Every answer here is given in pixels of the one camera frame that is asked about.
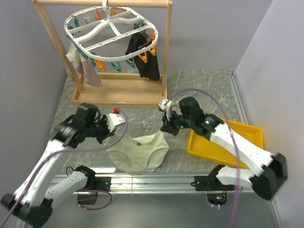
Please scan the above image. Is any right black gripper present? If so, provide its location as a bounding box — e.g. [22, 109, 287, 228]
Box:
[161, 108, 194, 136]

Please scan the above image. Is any pale green white underwear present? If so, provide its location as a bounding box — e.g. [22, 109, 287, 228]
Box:
[107, 131, 169, 174]

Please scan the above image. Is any orange front clip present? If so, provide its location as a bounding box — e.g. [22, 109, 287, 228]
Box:
[94, 59, 106, 72]

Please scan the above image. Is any orange clip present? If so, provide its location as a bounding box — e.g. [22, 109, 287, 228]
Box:
[94, 59, 106, 72]
[138, 46, 156, 63]

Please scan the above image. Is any white round clip hanger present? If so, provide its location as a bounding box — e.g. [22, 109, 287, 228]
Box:
[64, 6, 158, 62]

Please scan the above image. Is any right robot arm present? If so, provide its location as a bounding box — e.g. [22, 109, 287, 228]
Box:
[159, 97, 288, 200]

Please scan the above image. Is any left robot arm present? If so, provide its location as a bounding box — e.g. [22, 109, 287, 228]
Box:
[0, 103, 125, 228]

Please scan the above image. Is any black striped underwear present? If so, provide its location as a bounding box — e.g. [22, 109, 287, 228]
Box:
[125, 32, 160, 81]

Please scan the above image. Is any teal clip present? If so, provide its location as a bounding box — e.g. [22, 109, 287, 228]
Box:
[125, 58, 136, 68]
[111, 61, 122, 73]

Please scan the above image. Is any beige pink underwear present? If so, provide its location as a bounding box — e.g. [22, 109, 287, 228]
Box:
[66, 41, 102, 87]

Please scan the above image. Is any orange right clip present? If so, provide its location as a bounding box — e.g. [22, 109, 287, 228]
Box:
[138, 46, 156, 63]

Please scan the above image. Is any yellow plastic tray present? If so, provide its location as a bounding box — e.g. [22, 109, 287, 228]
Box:
[187, 120, 264, 168]

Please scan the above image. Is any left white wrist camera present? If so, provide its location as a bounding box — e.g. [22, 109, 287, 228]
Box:
[106, 108, 125, 132]

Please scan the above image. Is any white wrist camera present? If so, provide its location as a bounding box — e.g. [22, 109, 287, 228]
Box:
[106, 108, 125, 132]
[158, 99, 173, 121]

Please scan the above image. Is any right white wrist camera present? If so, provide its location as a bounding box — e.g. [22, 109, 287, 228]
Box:
[158, 99, 173, 121]

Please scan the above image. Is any wooden hanger rack frame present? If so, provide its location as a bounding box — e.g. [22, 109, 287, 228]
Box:
[33, 0, 173, 109]

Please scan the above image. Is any aluminium mounting rail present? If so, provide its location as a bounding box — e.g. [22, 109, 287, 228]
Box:
[49, 172, 252, 194]

